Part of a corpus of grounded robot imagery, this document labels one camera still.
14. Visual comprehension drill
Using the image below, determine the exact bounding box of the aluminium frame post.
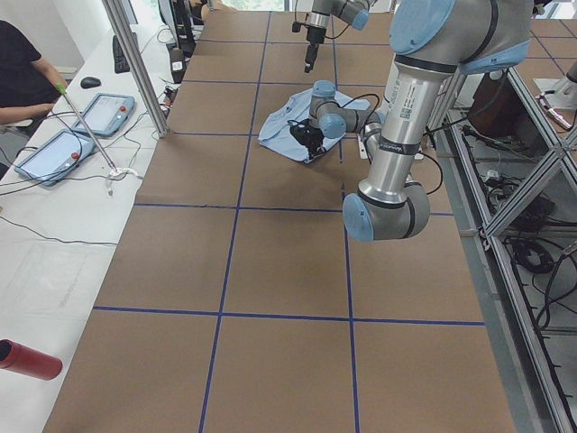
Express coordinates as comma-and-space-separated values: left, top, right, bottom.
102, 0, 169, 138

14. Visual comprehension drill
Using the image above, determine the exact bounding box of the floor cable bundle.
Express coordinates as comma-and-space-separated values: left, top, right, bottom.
504, 238, 554, 274

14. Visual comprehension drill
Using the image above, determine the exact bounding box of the far blue teach pendant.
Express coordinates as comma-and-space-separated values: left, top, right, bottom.
81, 93, 135, 138

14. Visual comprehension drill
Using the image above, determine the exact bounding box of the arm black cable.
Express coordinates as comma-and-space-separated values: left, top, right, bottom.
335, 93, 382, 119

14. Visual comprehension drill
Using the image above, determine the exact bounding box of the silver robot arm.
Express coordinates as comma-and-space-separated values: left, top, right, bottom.
292, 1, 378, 73
289, 0, 534, 242

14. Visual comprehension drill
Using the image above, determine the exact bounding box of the red cylinder bottle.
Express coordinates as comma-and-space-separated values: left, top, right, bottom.
1, 339, 63, 381

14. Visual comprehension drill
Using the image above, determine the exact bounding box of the aluminium frame rack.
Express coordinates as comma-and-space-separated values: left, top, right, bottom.
423, 0, 577, 433

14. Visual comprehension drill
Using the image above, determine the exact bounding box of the light blue t-shirt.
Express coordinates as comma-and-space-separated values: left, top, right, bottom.
258, 80, 383, 163

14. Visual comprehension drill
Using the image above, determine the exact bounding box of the near blue teach pendant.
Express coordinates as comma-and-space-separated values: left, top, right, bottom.
14, 130, 95, 187

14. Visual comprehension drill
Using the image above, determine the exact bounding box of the black keyboard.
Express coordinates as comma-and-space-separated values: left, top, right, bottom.
112, 35, 130, 74

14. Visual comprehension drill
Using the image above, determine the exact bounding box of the seated person black shirt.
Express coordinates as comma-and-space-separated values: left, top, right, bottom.
1, 20, 68, 125

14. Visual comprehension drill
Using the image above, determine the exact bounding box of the blue teach pendant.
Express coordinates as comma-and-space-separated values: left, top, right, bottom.
81, 93, 135, 138
14, 130, 95, 187

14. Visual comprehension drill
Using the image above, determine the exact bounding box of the metal rod green tip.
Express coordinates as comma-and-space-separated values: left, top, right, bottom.
55, 82, 119, 176

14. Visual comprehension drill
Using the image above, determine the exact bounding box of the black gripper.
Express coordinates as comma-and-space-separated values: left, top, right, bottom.
305, 26, 325, 73
290, 121, 325, 158

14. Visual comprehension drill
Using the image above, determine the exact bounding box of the black computer mouse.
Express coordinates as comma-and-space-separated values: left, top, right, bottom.
80, 76, 102, 89

